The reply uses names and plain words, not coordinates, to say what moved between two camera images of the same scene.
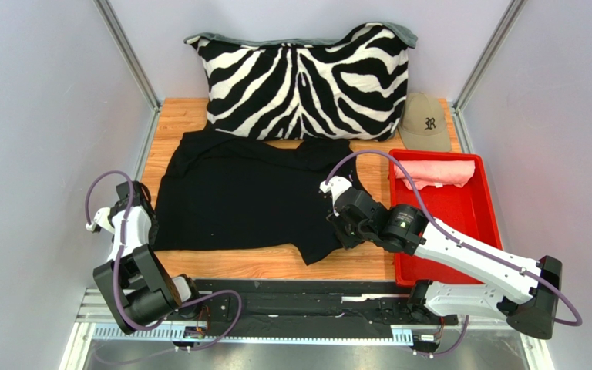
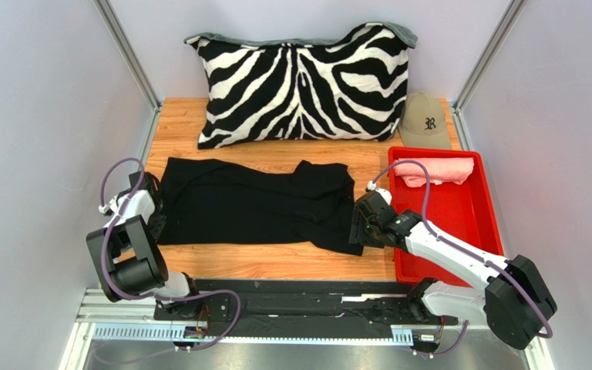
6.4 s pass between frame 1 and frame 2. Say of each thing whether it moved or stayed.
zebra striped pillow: stayed
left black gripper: moved
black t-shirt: moved
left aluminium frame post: stayed
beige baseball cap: stayed
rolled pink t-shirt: stayed
